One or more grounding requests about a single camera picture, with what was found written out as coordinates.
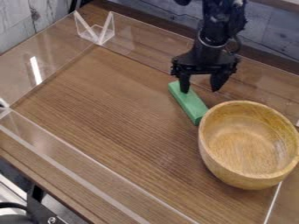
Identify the black table leg frame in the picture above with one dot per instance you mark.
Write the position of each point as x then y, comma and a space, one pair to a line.
42, 214

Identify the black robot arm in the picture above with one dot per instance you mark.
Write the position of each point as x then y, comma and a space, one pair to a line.
223, 22

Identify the clear acrylic enclosure wall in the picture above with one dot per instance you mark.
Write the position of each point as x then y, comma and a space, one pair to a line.
94, 130

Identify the green rectangular stick block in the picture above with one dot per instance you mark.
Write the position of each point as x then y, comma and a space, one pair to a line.
190, 102

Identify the wooden bowl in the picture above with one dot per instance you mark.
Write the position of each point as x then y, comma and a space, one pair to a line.
249, 144

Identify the clear acrylic corner bracket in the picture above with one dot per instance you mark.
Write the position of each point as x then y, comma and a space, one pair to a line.
95, 33

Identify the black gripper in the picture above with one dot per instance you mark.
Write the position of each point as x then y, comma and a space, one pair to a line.
205, 60

